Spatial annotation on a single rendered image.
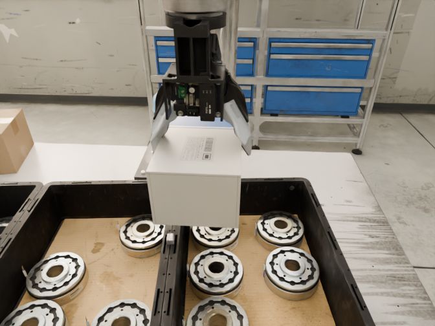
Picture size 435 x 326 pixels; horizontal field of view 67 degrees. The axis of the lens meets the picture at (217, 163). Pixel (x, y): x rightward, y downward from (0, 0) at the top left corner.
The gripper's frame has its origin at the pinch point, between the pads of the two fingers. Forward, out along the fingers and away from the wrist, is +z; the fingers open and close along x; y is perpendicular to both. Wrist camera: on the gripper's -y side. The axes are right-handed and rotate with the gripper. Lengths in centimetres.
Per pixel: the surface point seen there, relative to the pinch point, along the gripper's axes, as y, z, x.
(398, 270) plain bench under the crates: -13, 41, 47
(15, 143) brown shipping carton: -55, 33, -75
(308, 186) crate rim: -16.0, 17.9, 21.6
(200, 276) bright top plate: 4.2, 24.5, -0.3
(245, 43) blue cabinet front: -192, 28, 9
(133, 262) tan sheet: -0.8, 27.8, -14.9
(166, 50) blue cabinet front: -193, 34, -47
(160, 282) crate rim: 11.0, 17.7, -5.9
